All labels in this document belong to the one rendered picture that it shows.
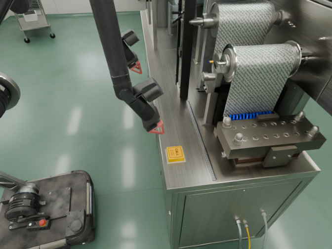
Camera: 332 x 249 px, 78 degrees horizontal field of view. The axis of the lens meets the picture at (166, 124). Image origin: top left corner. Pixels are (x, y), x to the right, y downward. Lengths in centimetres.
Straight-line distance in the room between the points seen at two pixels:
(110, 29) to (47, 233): 136
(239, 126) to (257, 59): 27
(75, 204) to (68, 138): 99
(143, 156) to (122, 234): 73
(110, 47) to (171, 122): 59
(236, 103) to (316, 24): 41
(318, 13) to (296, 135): 47
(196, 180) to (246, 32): 69
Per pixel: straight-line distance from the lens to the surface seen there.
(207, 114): 105
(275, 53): 92
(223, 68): 88
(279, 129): 99
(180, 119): 111
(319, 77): 100
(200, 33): 157
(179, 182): 86
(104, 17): 59
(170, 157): 90
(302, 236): 199
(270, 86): 97
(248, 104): 98
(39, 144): 255
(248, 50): 88
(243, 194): 105
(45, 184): 186
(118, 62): 63
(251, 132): 92
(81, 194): 170
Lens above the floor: 164
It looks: 43 degrees down
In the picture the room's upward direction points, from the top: straight up
